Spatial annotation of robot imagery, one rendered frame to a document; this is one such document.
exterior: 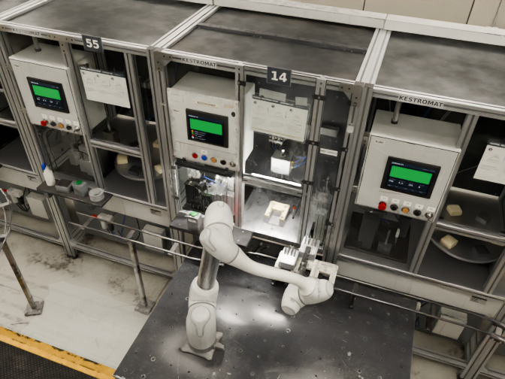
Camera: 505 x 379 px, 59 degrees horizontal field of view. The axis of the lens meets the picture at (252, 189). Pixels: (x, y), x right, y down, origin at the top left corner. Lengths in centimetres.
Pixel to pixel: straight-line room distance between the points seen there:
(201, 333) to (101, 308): 147
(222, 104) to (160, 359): 142
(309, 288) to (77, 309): 214
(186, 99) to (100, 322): 195
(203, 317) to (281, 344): 51
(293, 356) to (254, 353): 22
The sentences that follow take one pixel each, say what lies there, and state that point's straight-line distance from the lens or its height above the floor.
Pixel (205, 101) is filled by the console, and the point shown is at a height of 179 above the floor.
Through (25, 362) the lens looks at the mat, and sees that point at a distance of 370.
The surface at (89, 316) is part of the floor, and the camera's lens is 378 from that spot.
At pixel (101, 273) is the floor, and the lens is 403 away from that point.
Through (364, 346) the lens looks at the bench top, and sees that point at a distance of 276.
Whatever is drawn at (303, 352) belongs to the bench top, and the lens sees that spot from 268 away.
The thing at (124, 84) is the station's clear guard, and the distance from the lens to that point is 271.
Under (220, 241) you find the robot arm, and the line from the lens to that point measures 204.
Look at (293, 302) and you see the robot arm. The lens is 235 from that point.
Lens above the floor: 297
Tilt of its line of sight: 40 degrees down
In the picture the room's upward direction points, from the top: 2 degrees clockwise
